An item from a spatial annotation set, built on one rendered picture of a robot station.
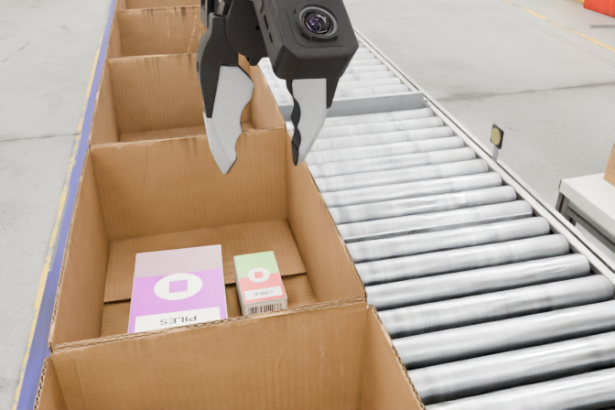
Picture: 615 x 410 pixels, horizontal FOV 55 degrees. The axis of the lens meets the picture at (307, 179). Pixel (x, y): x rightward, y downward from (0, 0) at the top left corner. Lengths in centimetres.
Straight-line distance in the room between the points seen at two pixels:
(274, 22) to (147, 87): 95
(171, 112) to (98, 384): 79
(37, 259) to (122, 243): 162
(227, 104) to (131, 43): 124
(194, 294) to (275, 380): 17
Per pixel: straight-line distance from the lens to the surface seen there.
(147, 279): 76
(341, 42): 33
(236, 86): 41
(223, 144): 43
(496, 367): 96
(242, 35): 39
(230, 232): 94
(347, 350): 60
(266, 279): 78
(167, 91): 127
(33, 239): 268
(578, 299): 115
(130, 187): 91
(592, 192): 144
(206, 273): 76
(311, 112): 44
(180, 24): 163
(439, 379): 92
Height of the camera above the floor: 143
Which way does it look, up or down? 30 degrees down
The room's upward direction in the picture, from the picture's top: straight up
